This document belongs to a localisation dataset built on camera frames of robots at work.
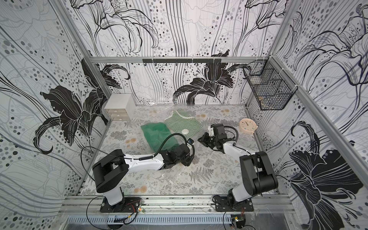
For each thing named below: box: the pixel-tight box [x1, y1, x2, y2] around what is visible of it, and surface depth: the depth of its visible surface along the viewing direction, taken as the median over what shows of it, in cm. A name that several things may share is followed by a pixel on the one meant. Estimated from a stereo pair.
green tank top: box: [140, 122, 180, 153], surface depth 102 cm
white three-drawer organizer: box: [103, 93, 136, 122], surface depth 108 cm
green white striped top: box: [164, 108, 203, 140], surface depth 109 cm
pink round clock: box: [238, 117, 259, 136], surface depth 104 cm
